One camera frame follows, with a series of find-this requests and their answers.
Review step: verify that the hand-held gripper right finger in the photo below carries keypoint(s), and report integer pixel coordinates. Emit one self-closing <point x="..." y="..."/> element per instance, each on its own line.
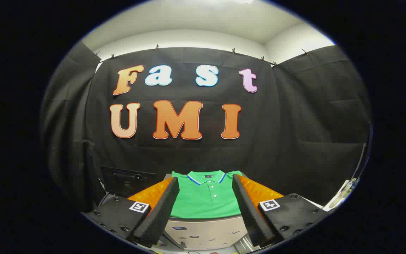
<point x="250" y="211"/>

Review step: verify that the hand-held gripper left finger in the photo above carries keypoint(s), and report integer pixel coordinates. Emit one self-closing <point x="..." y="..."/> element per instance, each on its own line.
<point x="157" y="211"/>

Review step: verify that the white paper sheet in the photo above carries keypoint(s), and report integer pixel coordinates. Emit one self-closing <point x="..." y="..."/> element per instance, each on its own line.
<point x="316" y="204"/>

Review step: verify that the black washing machine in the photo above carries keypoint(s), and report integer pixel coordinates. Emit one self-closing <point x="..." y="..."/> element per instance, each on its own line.
<point x="118" y="183"/>

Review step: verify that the black backdrop cloth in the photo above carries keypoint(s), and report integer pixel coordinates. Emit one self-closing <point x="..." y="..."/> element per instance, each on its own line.
<point x="189" y="155"/>

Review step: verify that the green polo shirt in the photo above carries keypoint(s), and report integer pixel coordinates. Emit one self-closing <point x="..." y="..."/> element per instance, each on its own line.
<point x="206" y="201"/>

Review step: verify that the white plastic object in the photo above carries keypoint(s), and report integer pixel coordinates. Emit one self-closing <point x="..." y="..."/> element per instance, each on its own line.
<point x="340" y="195"/>

